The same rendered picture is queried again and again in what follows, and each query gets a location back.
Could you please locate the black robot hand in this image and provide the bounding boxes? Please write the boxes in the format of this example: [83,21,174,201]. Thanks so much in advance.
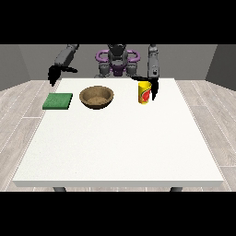
[131,75,160,101]
[47,64,78,88]

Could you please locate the yellow cup with melon print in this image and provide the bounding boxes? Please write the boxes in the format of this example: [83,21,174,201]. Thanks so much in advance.
[137,80,153,105]

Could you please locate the green square pad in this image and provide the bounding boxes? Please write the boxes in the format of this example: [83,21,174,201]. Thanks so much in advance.
[41,92,74,111]

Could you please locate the brown wooden bowl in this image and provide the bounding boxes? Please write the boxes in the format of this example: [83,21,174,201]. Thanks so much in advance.
[78,85,115,110]

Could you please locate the grey robot trunk purple rings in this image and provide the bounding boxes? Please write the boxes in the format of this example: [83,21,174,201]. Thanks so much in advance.
[94,44,142,79]

